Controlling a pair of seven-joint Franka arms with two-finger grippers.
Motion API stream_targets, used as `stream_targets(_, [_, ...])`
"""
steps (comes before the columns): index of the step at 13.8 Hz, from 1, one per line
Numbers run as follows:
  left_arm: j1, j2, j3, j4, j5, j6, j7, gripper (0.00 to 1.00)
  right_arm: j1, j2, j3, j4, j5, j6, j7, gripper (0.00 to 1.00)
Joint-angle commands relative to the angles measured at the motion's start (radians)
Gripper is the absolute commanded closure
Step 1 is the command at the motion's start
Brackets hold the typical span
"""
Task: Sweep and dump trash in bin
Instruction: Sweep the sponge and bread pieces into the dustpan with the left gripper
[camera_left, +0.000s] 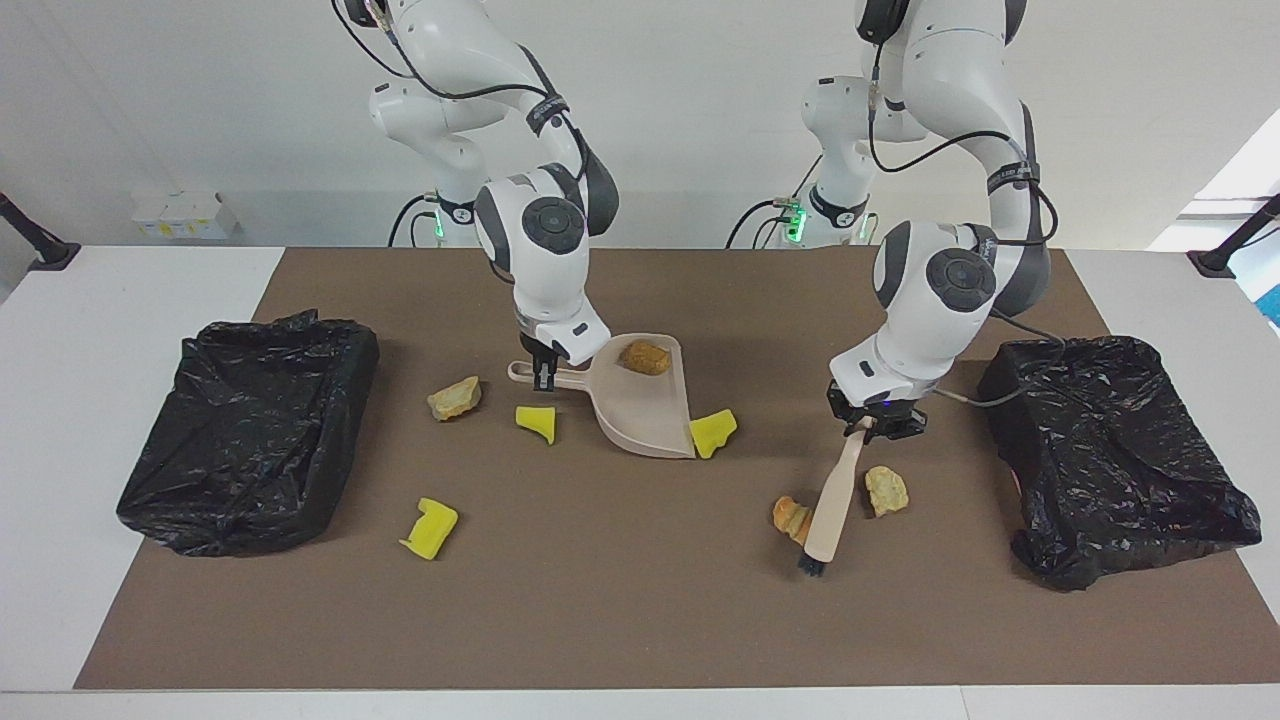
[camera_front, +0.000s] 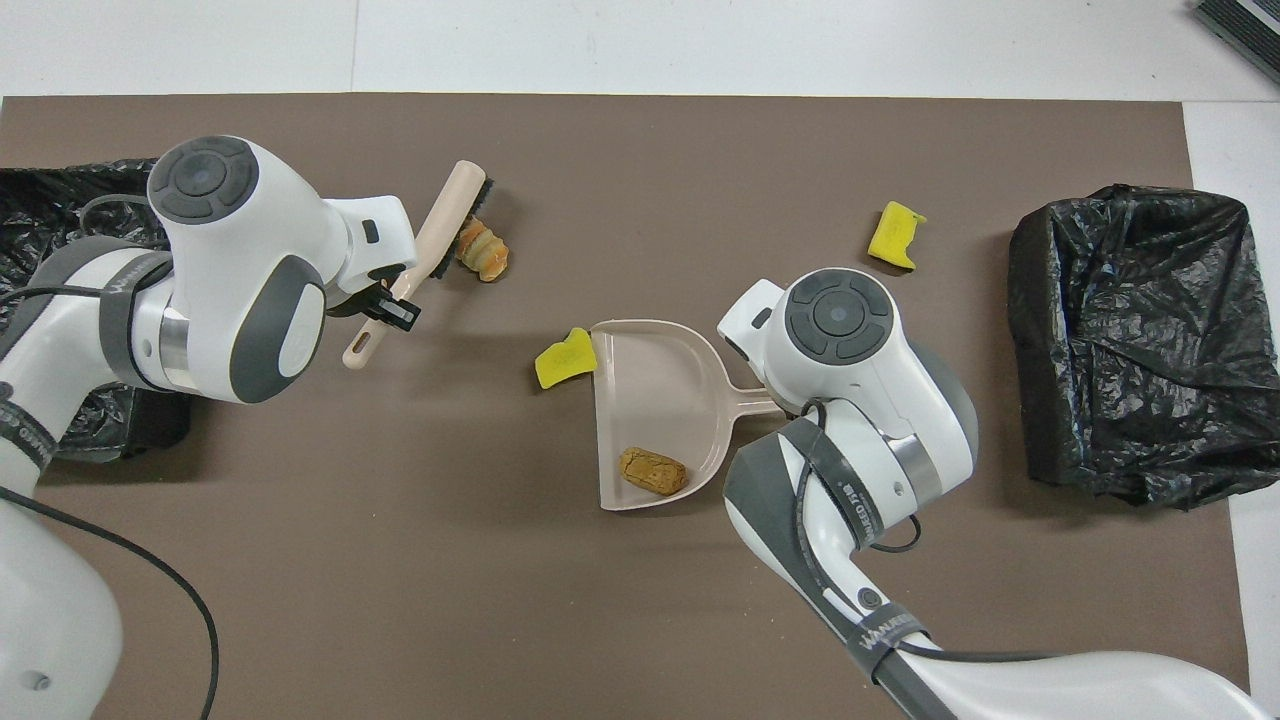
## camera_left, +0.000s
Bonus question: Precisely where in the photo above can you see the pale beige bread chunk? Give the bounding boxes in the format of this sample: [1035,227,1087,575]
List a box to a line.
[865,465,910,518]

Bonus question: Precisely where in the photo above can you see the beige hand brush black bristles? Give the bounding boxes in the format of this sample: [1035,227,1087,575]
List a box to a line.
[797,418,873,578]

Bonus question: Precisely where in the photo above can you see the beige plastic dustpan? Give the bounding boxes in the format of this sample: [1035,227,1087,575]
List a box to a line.
[506,333,698,460]

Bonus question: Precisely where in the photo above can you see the brown bread roll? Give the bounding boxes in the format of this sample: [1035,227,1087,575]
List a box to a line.
[618,340,672,377]

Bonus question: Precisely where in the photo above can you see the ridged croissant piece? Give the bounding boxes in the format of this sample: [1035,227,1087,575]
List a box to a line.
[772,496,813,546]

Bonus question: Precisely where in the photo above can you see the yellow sponge wedge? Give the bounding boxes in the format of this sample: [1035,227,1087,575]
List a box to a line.
[689,408,739,460]

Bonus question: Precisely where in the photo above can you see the black trash bag bin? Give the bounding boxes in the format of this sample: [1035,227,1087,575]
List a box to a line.
[977,335,1263,593]
[116,309,381,558]

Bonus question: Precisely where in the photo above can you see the beige grey foam chunk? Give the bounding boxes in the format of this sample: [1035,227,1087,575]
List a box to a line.
[427,376,483,422]

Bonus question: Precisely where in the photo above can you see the notched yellow sponge piece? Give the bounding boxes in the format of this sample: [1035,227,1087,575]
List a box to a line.
[399,497,460,561]

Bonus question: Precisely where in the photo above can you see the brown table mat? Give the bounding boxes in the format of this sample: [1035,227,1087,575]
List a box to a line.
[75,247,1280,691]

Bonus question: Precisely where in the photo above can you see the white cardboard box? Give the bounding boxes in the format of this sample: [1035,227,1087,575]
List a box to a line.
[132,190,241,241]

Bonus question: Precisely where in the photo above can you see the black base cable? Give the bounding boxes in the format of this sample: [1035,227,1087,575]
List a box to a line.
[727,155,826,249]
[388,193,441,248]

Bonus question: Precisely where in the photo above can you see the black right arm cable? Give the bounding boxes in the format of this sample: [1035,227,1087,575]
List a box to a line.
[333,0,591,181]

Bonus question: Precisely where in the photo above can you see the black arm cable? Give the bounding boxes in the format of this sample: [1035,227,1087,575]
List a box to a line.
[868,40,1076,409]
[333,0,591,181]

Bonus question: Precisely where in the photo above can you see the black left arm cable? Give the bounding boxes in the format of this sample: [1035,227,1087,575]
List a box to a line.
[868,40,1076,409]

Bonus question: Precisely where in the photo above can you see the black camera stand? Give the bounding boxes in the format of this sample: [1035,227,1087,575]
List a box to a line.
[0,192,81,272]
[1188,195,1280,279]

